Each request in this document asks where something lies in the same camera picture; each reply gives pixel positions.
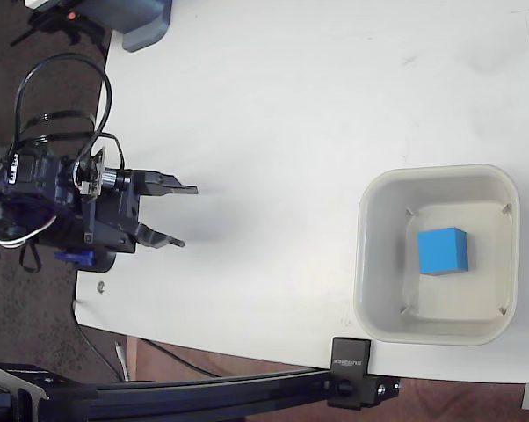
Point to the black tripod with red light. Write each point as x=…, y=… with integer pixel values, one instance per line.
x=49, y=22

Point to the black aluminium rail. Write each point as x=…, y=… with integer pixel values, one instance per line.
x=181, y=393

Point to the gray stand base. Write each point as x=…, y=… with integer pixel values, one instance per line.
x=143, y=22

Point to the small metal screw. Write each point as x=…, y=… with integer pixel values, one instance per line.
x=100, y=287

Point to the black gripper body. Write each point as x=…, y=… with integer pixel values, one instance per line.
x=113, y=211

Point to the black table clamp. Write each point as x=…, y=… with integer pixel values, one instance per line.
x=350, y=373

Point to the blue base clamp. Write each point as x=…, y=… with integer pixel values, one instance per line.
x=73, y=256

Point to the blue cube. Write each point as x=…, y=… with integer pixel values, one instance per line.
x=442, y=252

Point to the white square plastic bin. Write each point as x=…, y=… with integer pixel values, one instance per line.
x=438, y=307

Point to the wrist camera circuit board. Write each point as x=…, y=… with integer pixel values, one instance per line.
x=95, y=173

